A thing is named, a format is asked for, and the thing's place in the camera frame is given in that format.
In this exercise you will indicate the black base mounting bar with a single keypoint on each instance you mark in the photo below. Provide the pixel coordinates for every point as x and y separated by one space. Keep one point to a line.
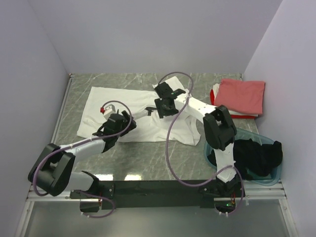
165 193

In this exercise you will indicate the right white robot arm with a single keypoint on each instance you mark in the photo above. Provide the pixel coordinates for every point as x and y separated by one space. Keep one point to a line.
219 129

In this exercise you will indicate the folded red t-shirt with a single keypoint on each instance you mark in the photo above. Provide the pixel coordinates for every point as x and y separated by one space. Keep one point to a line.
234 115

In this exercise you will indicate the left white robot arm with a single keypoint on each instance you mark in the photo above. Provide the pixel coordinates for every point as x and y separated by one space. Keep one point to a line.
51 172

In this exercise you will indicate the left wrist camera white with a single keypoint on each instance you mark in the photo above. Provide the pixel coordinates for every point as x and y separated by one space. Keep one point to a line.
107 111

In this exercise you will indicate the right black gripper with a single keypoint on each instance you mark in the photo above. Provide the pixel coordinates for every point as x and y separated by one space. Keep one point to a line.
161 112

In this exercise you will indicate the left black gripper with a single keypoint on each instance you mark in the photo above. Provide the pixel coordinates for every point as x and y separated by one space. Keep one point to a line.
127 117

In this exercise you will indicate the folded pink t-shirt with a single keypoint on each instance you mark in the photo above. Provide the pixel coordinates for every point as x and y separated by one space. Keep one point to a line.
245 97

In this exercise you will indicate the black t-shirt in basket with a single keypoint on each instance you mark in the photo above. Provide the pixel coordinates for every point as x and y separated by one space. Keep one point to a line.
220 159

